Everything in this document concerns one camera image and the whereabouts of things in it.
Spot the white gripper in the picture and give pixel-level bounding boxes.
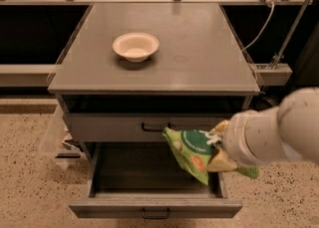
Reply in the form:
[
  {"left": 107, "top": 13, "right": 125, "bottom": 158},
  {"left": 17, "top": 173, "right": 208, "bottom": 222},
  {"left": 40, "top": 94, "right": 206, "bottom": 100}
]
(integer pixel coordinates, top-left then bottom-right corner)
[{"left": 206, "top": 109, "right": 283, "bottom": 172}]

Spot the green rice chip bag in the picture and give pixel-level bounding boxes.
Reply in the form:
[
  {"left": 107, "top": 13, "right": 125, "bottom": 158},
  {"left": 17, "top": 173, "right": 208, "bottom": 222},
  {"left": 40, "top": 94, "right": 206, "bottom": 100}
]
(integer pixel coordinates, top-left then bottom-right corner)
[{"left": 161, "top": 126, "right": 260, "bottom": 187}]

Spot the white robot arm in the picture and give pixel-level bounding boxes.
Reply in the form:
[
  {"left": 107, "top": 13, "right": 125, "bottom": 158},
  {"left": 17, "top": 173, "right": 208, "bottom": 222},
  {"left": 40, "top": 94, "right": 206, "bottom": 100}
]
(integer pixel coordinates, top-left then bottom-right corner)
[{"left": 206, "top": 88, "right": 319, "bottom": 172}]

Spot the open grey lower drawer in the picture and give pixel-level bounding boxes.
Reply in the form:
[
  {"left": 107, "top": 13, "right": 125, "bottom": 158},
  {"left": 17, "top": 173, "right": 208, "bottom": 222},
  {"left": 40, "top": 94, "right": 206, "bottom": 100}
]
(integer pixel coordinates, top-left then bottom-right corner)
[{"left": 69, "top": 142, "right": 242, "bottom": 219}]

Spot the grey drawer cabinet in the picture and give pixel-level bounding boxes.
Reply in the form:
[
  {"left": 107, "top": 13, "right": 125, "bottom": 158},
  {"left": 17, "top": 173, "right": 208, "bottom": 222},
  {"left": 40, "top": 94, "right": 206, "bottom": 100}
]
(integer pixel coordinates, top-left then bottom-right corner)
[{"left": 46, "top": 2, "right": 261, "bottom": 164}]

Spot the closed grey upper drawer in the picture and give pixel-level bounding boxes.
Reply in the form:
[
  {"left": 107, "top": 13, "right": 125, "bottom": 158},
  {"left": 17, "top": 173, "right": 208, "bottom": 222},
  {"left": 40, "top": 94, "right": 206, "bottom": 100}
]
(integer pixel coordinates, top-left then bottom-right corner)
[{"left": 63, "top": 113, "right": 231, "bottom": 142}]

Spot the dark cabinet at right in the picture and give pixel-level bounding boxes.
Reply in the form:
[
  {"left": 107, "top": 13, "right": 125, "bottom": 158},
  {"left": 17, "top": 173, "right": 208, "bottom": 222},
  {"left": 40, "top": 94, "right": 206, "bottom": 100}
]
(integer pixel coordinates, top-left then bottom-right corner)
[{"left": 294, "top": 23, "right": 319, "bottom": 88}]

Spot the white paper bowl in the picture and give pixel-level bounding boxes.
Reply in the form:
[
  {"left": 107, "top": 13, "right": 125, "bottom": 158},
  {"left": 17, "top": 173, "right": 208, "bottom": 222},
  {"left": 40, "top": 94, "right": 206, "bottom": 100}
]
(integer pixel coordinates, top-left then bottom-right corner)
[{"left": 113, "top": 33, "right": 160, "bottom": 63}]

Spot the clear plastic storage bin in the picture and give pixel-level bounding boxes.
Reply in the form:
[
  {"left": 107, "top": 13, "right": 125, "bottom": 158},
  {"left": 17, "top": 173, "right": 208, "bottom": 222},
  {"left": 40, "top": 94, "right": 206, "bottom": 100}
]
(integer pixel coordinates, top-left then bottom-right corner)
[{"left": 39, "top": 107, "right": 88, "bottom": 169}]

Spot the black upper drawer handle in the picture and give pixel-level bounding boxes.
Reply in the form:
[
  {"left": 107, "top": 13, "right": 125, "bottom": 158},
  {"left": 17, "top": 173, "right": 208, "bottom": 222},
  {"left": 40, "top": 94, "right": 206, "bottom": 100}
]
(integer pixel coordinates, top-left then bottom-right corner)
[{"left": 141, "top": 122, "right": 170, "bottom": 132}]

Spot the black drawer handle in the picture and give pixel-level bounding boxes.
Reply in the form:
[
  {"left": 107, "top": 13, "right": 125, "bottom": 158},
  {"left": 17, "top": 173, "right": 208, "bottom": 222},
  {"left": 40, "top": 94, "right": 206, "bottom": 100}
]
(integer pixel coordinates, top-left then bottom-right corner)
[
  {"left": 141, "top": 122, "right": 170, "bottom": 132},
  {"left": 142, "top": 208, "right": 170, "bottom": 220}
]

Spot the black lower drawer handle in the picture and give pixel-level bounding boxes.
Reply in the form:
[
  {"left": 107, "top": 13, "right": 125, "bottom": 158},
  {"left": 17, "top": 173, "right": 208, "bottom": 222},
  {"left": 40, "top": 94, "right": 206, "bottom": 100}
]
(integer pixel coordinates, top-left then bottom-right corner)
[{"left": 142, "top": 208, "right": 170, "bottom": 220}]

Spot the white power cable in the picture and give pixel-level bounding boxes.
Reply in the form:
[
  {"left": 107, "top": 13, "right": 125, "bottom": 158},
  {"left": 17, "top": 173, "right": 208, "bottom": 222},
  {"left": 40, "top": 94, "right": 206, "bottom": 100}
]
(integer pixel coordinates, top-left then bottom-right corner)
[{"left": 240, "top": 0, "right": 276, "bottom": 53}]

